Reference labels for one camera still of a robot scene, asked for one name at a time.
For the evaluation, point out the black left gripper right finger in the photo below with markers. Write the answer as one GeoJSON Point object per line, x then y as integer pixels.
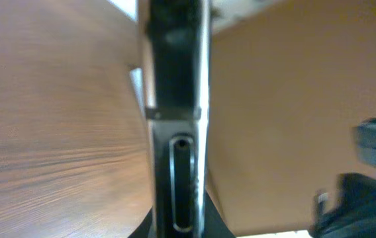
{"type": "Point", "coordinates": [215, 227]}

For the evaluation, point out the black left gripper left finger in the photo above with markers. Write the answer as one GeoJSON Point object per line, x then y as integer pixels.
{"type": "Point", "coordinates": [145, 229]}

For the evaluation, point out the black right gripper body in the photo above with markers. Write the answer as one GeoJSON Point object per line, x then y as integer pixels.
{"type": "Point", "coordinates": [355, 214]}

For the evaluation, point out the black smartphone silver back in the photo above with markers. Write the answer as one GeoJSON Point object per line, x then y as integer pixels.
{"type": "Point", "coordinates": [175, 48]}

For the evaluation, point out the white power strip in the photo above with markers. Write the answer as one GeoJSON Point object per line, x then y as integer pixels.
{"type": "Point", "coordinates": [137, 84]}

